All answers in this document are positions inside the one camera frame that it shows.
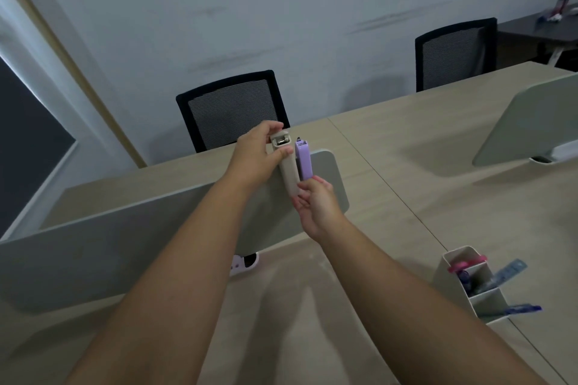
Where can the person's right hand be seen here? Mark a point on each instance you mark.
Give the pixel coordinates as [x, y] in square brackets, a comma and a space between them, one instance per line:
[321, 211]

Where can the person's left hand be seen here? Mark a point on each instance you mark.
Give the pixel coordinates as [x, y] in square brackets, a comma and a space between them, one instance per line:
[253, 159]

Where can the person's right thumb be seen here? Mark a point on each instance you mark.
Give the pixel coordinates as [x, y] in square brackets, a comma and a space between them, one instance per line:
[300, 205]

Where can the person's left thumb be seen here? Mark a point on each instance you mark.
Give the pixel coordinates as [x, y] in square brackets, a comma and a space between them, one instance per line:
[281, 153]

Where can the beige stapler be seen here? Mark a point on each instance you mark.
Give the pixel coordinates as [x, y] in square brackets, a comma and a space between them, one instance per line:
[289, 172]

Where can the purple stapler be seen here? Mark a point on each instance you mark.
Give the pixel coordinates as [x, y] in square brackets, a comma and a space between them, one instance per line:
[303, 161]

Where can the person's right forearm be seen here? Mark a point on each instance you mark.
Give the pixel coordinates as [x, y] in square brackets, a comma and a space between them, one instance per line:
[406, 308]

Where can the person's left forearm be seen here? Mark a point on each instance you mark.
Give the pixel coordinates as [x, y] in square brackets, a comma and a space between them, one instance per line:
[180, 276]

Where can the black mesh office chair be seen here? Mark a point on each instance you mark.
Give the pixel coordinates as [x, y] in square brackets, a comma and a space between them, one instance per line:
[454, 55]
[225, 114]

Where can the white divider clamp foot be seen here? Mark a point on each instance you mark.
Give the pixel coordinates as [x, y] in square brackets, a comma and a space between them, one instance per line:
[557, 153]
[244, 263]

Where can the pink scissors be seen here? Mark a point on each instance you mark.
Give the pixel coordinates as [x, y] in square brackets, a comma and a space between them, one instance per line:
[467, 264]

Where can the dark blue marker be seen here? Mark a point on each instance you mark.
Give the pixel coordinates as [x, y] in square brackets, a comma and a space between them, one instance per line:
[464, 281]

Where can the long grey desk divider panel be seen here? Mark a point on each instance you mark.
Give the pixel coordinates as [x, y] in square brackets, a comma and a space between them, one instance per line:
[99, 245]

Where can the white desk organizer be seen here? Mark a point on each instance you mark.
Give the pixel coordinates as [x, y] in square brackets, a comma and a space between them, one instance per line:
[485, 303]

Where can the blue transparent ruler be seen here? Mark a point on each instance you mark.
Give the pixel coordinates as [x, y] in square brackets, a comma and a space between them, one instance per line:
[508, 275]

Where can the short grey desk divider panel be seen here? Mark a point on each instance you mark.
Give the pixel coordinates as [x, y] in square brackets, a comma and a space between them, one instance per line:
[528, 123]

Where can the blue pen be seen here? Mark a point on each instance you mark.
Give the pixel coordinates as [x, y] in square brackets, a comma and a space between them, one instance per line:
[524, 309]

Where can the dark side desk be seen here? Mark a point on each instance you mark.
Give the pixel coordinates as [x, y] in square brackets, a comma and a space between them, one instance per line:
[533, 35]

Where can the white and blue small object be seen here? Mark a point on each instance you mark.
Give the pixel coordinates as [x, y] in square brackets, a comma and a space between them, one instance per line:
[548, 17]

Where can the red phone stand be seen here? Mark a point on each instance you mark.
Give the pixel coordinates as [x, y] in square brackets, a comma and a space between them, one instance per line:
[562, 5]

